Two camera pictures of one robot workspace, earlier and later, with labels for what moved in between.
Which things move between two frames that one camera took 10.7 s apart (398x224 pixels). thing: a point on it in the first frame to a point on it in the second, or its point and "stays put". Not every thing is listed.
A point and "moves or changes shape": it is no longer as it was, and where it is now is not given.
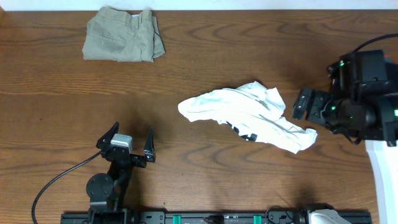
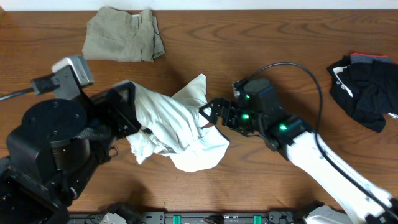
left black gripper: x=148 y=154 to x=99 y=104
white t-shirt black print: x=253 y=112 moves or changes shape
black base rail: x=180 y=217 stays put
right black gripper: x=317 y=98 to x=230 y=106
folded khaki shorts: x=115 y=35 stays put
